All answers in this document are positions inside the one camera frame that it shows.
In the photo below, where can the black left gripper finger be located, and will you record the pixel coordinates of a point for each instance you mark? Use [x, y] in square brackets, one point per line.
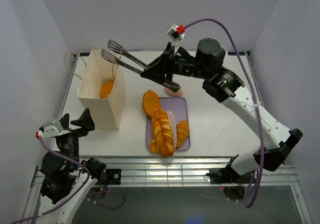
[84, 123]
[65, 121]

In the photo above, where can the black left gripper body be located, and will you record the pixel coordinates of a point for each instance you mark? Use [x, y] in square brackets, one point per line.
[70, 142]

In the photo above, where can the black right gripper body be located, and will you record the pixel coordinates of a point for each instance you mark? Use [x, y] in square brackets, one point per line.
[178, 64]

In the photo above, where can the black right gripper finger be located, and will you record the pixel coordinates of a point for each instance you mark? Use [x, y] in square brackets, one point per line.
[159, 69]
[169, 83]

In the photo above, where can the pink sugared donut bread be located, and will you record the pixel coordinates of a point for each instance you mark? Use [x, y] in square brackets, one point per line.
[172, 93]

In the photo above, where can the chunky orange bread loaf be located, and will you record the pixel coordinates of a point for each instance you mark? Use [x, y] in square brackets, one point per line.
[106, 89]

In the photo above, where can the metal serving tongs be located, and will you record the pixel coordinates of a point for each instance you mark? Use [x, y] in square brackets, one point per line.
[116, 54]

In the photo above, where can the long twisted braided bread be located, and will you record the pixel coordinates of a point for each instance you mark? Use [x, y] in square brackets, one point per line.
[162, 132]

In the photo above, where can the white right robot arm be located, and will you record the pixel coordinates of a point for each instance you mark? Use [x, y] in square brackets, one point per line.
[228, 89]

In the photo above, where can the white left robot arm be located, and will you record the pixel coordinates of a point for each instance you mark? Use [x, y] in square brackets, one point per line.
[67, 179]

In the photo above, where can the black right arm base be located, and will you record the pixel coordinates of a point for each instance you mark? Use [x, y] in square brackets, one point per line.
[225, 176]

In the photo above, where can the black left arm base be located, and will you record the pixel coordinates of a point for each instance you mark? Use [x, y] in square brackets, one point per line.
[111, 176]

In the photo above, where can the beige paper bag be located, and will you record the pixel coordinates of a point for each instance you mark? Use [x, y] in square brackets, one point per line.
[105, 112]

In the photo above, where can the oval orange flat bread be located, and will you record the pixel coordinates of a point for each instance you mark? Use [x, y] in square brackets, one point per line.
[150, 102]

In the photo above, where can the white sugared bread slice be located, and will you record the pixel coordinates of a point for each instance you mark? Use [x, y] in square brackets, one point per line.
[173, 124]

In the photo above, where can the lavender plastic tray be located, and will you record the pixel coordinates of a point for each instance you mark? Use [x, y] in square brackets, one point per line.
[176, 105]

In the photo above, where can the small striped croissant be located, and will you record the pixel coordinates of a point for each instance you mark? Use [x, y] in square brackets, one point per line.
[183, 132]

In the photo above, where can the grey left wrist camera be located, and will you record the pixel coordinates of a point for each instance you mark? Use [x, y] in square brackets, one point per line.
[51, 129]

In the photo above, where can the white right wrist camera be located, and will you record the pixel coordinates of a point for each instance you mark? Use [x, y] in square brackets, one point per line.
[177, 34]

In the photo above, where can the aluminium frame rail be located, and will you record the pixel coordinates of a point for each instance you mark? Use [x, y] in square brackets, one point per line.
[216, 135]

